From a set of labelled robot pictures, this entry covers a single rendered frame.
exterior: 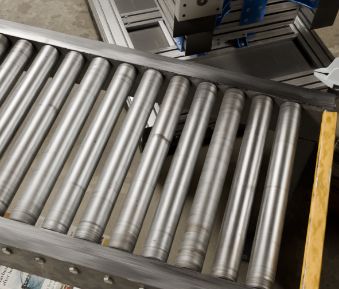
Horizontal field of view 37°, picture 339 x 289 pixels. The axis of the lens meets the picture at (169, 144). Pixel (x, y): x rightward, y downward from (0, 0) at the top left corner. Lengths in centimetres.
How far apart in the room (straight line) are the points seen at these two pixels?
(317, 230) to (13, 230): 55
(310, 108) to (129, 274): 56
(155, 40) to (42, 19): 69
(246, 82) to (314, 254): 44
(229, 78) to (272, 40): 101
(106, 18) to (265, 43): 67
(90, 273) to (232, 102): 48
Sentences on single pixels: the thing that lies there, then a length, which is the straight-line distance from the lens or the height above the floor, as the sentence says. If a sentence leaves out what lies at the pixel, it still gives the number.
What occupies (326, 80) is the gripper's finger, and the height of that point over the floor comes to 77.
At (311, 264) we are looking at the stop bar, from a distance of 95.
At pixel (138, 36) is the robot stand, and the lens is 216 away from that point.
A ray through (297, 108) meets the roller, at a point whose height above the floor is 80.
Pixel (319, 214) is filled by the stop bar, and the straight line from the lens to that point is 100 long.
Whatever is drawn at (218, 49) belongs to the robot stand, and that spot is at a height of 23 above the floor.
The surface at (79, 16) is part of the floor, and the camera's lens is 260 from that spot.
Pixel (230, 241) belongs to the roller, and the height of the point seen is 80.
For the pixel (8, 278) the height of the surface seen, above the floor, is 1.
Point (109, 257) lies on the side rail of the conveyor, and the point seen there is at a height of 80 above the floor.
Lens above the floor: 165
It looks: 54 degrees down
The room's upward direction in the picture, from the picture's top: 4 degrees clockwise
